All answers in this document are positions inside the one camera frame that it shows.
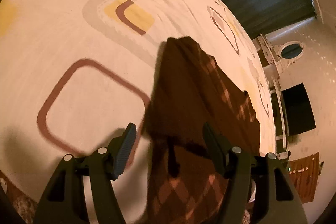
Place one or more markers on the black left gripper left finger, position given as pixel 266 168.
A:
pixel 81 184

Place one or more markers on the white tv stand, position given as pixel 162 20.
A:
pixel 280 121

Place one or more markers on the white oval vanity mirror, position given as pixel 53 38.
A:
pixel 291 50

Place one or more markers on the black flat television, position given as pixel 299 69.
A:
pixel 299 113

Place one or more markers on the brown wooden door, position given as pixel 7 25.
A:
pixel 304 175

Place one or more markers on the dark brown plaid sweater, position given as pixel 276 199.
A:
pixel 191 90

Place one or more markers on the patterned floor rug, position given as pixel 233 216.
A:
pixel 24 205

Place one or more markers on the white dressing table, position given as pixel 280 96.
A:
pixel 270 60

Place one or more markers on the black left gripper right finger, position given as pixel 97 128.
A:
pixel 261 178

